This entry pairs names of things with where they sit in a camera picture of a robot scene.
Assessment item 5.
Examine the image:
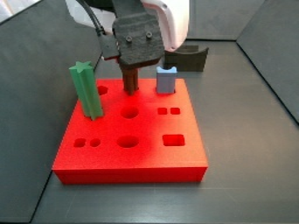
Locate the brown three prong peg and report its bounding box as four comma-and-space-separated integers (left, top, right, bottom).
121, 69, 138, 95

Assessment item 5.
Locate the red peg board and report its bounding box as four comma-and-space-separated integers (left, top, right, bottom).
52, 79, 208, 184

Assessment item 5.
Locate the dark curved block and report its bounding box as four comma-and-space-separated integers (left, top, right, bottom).
162, 45, 209, 72

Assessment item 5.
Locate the green star peg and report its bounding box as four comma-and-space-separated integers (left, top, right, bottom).
69, 61, 104, 121

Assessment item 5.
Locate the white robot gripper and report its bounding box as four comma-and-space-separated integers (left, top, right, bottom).
65, 0, 189, 69

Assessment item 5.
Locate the black cable with connector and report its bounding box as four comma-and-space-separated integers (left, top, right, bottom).
76, 0, 121, 61

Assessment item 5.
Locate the blue notched block peg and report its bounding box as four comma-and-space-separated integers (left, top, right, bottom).
156, 66, 177, 94

